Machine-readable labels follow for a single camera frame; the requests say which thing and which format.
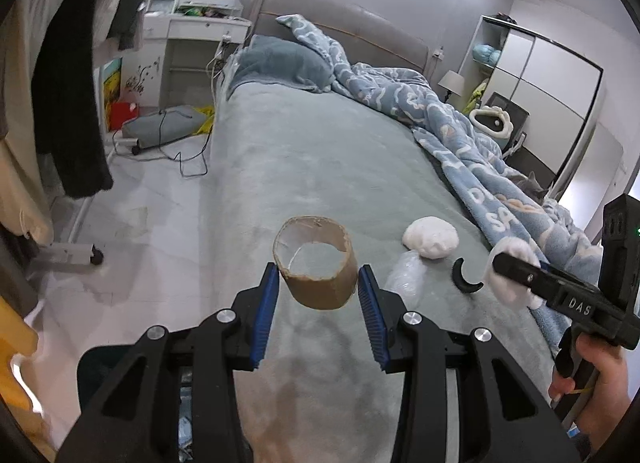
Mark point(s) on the white vanity desk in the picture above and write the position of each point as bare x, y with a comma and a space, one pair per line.
200, 29

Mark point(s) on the grey upholstered headboard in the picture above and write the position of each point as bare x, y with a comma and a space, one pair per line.
350, 18

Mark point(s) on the blue patterned fleece blanket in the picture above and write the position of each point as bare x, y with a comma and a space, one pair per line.
400, 93

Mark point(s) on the beige knit cardigan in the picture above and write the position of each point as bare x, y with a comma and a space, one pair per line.
15, 58

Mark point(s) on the long black coat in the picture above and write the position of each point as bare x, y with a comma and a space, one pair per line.
70, 118

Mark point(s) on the person's right hand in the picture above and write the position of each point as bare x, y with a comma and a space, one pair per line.
607, 378

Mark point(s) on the large white tissue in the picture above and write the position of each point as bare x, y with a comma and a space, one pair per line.
505, 288

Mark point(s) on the green plush toy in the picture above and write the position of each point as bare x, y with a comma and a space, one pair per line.
472, 100

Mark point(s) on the blue plush toy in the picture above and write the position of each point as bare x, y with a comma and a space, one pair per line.
485, 54

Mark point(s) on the large cardboard tape core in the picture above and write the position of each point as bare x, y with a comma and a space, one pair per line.
320, 293

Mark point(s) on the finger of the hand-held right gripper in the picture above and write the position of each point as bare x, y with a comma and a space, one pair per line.
520, 272

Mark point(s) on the grey fabric floor pad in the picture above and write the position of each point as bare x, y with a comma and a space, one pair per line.
165, 125

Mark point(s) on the bedside lamp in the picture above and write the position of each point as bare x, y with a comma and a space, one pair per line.
451, 82

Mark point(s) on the grey cat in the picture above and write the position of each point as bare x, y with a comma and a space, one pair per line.
531, 186

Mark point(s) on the black curved hook piece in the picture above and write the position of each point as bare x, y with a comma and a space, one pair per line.
462, 283

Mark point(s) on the clutter of cosmetics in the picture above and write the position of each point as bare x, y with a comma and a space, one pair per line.
205, 11

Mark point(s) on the white wardrobe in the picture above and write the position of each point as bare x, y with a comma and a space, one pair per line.
550, 78

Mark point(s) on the red box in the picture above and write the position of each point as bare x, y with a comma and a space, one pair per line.
122, 115

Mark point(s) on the yellow painting canvas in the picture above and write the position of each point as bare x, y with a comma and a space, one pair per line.
111, 90

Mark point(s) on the grey fleece bed cover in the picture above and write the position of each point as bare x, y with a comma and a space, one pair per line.
325, 168

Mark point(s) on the clear plastic wrap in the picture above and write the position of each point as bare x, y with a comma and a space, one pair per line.
407, 278

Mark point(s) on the cream garment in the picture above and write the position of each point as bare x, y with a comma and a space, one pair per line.
25, 193

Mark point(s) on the yellow plastic bag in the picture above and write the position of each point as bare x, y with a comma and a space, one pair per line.
204, 120

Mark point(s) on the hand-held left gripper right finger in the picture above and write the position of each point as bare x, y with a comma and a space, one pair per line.
374, 318

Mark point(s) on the wall socket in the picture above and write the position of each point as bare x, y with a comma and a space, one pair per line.
440, 54

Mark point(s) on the white clay lump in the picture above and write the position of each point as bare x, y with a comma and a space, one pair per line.
431, 238

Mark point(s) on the orange curtain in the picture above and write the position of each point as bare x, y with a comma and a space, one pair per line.
15, 338

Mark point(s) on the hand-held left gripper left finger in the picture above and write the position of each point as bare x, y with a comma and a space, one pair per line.
265, 318

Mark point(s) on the white plush cat bed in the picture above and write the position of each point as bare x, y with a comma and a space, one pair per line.
492, 125

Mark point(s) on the white clothes rack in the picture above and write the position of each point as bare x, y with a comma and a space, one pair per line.
75, 253

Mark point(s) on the teal pillow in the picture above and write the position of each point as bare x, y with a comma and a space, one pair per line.
280, 63

